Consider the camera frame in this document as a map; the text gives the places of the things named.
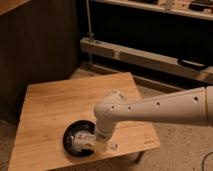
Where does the white plastic bottle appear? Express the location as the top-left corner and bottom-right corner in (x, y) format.
(73, 132), (96, 151)

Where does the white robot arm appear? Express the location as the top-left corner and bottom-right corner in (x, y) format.
(93, 86), (213, 152)

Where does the upper wooden shelf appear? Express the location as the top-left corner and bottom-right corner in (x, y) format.
(92, 0), (213, 21)

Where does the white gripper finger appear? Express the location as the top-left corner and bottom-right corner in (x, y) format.
(95, 142), (104, 153)
(107, 142), (118, 150)

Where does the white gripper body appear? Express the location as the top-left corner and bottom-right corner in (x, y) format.
(94, 129), (113, 144)

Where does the wooden table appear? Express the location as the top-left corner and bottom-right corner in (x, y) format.
(8, 73), (160, 171)

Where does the black ceramic bowl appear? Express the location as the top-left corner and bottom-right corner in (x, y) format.
(63, 120), (95, 158)

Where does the black flat object on shelf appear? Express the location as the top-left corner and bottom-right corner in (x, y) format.
(177, 59), (209, 70)

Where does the wooden shelf beam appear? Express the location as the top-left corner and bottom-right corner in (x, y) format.
(80, 38), (213, 84)

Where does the metal pole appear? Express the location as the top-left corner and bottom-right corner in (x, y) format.
(86, 0), (94, 41)

